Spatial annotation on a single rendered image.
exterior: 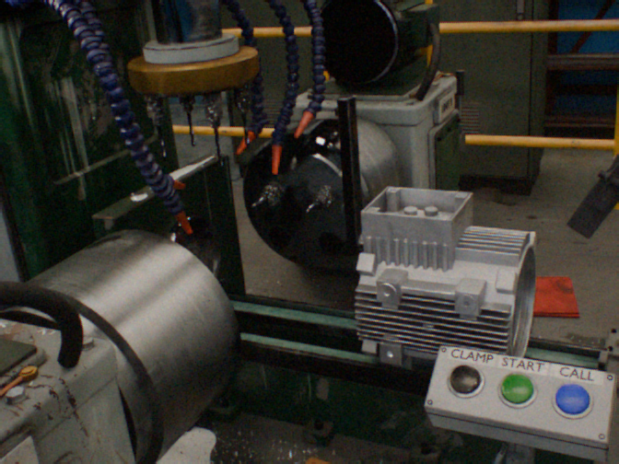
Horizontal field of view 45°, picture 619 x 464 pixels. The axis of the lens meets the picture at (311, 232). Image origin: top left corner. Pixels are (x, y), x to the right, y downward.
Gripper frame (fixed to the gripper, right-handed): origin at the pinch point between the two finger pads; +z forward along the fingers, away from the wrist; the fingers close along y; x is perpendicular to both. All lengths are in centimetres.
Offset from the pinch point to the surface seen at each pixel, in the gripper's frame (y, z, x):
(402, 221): -0.6, 15.2, -17.4
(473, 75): -312, 91, -62
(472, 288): 2.8, 15.8, -5.9
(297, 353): 1.6, 41.3, -20.7
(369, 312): 3.7, 26.6, -14.6
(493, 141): -232, 87, -29
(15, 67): 10, 22, -71
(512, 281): 1.2, 12.8, -2.5
